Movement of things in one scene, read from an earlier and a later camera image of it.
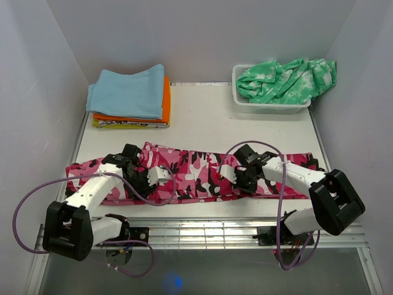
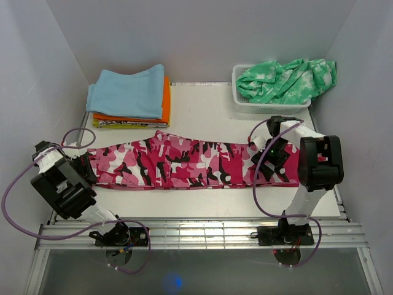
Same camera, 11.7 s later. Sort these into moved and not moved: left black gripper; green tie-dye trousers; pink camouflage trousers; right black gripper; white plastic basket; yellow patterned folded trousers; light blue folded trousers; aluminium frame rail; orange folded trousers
Moved: left black gripper; right black gripper; pink camouflage trousers
Not moved: light blue folded trousers; white plastic basket; orange folded trousers; aluminium frame rail; yellow patterned folded trousers; green tie-dye trousers
